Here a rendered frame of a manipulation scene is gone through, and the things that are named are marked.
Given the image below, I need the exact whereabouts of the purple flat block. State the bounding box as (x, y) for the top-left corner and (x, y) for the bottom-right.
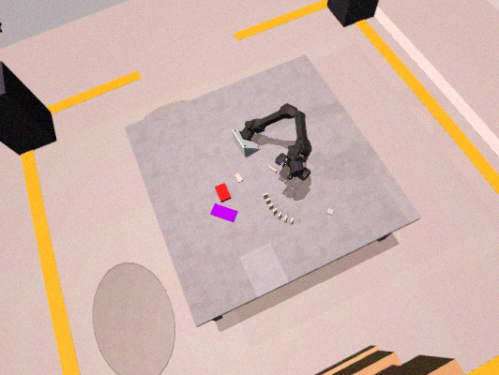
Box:
(210, 203), (238, 222)

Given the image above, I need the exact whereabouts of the red rectangular block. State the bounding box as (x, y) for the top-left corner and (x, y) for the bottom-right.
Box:
(215, 183), (231, 202)

